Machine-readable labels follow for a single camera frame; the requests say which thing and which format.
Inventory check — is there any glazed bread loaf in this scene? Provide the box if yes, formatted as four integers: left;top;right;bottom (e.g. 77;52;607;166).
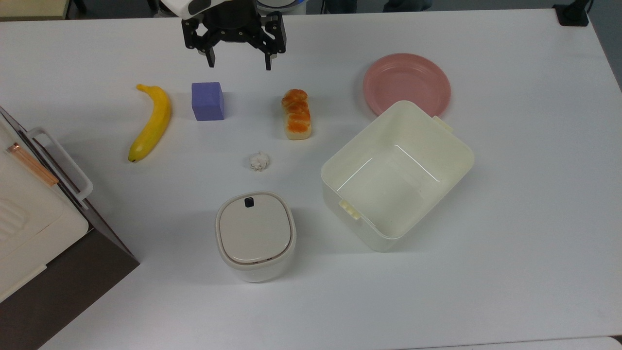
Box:
281;88;312;141

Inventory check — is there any crumpled white paper ball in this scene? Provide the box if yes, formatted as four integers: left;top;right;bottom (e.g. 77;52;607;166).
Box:
248;150;271;172

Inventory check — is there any cream plastic bin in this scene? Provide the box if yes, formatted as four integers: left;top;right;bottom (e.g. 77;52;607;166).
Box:
320;100;475;253

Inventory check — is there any purple foam cube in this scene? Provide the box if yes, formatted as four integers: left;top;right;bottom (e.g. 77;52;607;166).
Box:
191;82;225;122

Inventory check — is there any white toaster oven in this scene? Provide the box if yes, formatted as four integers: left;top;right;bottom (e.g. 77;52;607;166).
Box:
0;106;140;350

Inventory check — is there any yellow banana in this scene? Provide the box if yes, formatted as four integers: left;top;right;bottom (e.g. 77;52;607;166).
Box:
128;84;172;163

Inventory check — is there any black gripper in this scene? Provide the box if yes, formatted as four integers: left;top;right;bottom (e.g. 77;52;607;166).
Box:
182;0;287;71

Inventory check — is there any pink plate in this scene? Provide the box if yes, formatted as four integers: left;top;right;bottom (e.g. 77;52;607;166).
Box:
363;53;451;118

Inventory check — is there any white lidded trash can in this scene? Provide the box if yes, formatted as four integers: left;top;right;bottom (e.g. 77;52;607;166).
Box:
215;191;297;283

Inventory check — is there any black table clamp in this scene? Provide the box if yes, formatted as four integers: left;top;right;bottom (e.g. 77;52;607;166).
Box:
553;0;590;27

